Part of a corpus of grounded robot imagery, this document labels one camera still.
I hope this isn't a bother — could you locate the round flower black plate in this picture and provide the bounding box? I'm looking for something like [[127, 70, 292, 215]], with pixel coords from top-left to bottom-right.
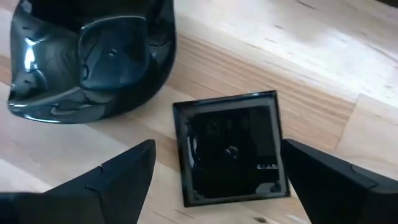
[[6, 0, 177, 124]]

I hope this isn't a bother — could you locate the small square black plate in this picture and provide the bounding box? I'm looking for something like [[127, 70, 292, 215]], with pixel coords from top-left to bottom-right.
[[172, 90, 292, 208]]

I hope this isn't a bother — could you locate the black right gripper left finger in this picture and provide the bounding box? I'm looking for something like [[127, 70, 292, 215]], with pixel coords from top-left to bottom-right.
[[0, 139, 157, 224]]

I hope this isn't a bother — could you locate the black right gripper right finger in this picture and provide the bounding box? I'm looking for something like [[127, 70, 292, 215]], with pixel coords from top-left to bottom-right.
[[280, 138, 398, 224]]

